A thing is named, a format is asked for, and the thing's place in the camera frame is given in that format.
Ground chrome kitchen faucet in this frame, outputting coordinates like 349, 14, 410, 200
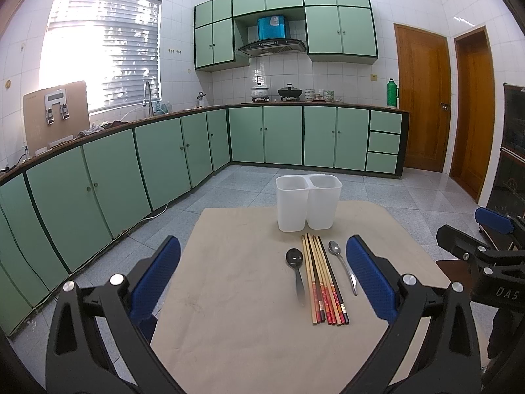
142, 80, 154, 117

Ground black plastic spoon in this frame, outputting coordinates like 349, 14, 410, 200
286, 248, 305, 306

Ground white rice cooker pot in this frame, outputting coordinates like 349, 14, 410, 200
250, 83, 270, 102

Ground green kitchen cabinets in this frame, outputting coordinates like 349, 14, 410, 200
194, 0, 378, 71
1, 103, 409, 335

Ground green upper kitchen cabinets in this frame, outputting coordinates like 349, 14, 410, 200
194, 0, 378, 71

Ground brown stool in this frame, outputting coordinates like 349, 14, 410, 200
436, 260, 473, 293

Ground window blinds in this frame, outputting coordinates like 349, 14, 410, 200
39, 0, 162, 112

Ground green thermos bottle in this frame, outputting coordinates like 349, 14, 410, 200
386, 78, 400, 108

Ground red patterned wooden chopstick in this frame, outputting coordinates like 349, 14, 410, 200
313, 236, 341, 325
310, 235, 333, 325
315, 236, 345, 325

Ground blue range hood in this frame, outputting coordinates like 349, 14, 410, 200
239, 15, 306, 57

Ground cardboard box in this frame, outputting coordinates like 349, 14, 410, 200
22, 81, 90, 157

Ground silver metal spoon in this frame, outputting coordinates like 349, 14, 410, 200
328, 240, 359, 296

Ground beige table mat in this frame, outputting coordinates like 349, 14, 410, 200
149, 200, 491, 394

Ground dark wooden cabinet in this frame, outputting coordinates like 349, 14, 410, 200
488, 83, 525, 217

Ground black wok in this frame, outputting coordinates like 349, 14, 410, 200
278, 83, 303, 101

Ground white double utensil holder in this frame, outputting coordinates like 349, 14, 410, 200
276, 173, 342, 233

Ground green lower kitchen cabinets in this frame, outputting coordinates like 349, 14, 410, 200
1, 103, 409, 335

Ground brown wooden door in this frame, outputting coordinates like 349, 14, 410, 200
394, 24, 451, 172
450, 27, 496, 200

